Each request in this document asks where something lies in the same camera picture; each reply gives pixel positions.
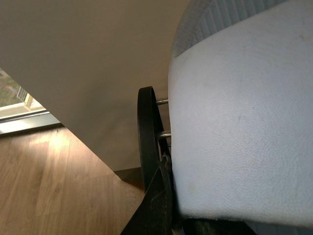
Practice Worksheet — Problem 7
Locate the black metal shoe rack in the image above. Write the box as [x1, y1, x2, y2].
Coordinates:
[137, 86, 170, 191]

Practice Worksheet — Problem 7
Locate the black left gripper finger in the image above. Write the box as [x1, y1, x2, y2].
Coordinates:
[121, 152, 173, 235]

